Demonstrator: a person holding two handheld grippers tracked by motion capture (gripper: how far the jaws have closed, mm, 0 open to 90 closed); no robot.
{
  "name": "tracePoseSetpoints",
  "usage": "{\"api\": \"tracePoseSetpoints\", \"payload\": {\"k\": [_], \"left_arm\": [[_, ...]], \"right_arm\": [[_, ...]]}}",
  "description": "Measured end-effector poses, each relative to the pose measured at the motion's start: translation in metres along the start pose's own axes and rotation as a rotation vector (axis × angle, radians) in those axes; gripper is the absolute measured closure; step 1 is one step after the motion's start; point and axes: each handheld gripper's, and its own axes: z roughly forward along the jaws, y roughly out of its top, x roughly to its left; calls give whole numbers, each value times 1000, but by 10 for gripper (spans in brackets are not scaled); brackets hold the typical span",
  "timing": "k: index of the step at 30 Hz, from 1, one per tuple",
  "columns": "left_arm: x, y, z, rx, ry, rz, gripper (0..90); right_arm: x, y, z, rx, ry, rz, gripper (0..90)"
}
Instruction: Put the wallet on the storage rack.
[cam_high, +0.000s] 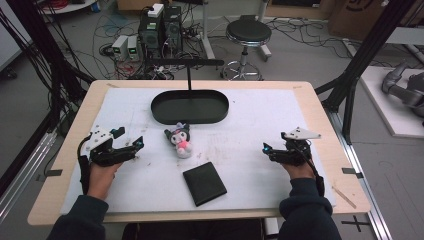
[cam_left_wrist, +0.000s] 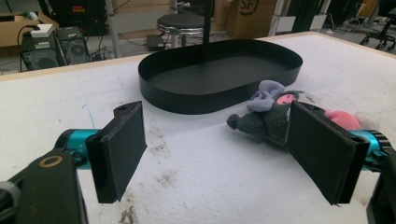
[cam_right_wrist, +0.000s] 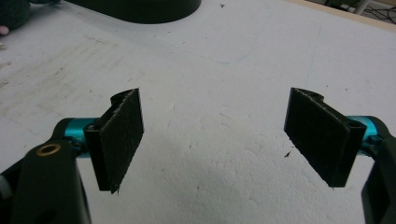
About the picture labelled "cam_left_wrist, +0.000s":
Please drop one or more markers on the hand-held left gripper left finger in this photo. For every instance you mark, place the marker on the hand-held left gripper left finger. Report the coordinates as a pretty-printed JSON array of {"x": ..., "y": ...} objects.
[{"x": 120, "y": 149}]

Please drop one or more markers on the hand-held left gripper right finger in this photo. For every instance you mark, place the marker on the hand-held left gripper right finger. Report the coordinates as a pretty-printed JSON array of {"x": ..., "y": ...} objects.
[{"x": 323, "y": 152}]

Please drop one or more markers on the grey plush toy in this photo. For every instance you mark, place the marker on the grey plush toy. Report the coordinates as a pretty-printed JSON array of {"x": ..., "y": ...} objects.
[{"x": 264, "y": 115}]

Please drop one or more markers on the black oval tray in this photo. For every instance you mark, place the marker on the black oval tray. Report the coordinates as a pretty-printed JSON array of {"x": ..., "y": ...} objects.
[{"x": 218, "y": 76}]

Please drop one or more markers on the grey metal table leg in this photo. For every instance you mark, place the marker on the grey metal table leg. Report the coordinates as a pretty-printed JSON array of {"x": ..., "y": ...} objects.
[{"x": 114, "y": 29}]

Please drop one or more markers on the black computer tower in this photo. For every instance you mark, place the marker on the black computer tower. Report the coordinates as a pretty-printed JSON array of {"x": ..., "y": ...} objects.
[{"x": 43, "y": 49}]

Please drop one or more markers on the black wheeled chair base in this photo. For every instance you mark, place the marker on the black wheeled chair base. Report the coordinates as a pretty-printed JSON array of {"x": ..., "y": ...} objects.
[{"x": 379, "y": 37}]

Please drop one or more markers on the round black stool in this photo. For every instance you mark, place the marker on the round black stool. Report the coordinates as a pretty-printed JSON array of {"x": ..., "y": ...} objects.
[{"x": 181, "y": 26}]

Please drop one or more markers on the white power adapter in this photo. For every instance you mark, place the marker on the white power adapter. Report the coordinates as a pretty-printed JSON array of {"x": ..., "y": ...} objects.
[{"x": 42, "y": 30}]

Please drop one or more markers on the brown cardboard box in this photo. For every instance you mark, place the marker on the brown cardboard box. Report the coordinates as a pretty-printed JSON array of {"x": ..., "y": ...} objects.
[{"x": 249, "y": 17}]

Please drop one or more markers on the black vertical stand pole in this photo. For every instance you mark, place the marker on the black vertical stand pole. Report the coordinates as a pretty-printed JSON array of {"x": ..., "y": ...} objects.
[{"x": 207, "y": 21}]

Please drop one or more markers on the wooden desk with clutter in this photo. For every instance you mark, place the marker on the wooden desk with clutter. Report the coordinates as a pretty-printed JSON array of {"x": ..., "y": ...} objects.
[{"x": 18, "y": 29}]

